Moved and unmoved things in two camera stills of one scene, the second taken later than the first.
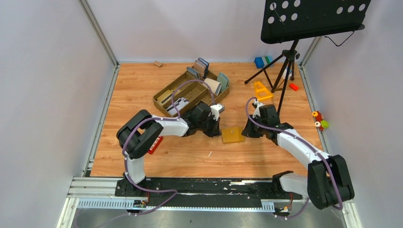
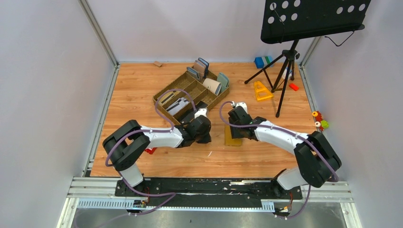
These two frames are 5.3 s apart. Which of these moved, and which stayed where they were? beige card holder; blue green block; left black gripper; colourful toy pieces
Moved: left black gripper
Stayed: colourful toy pieces; beige card holder; blue green block
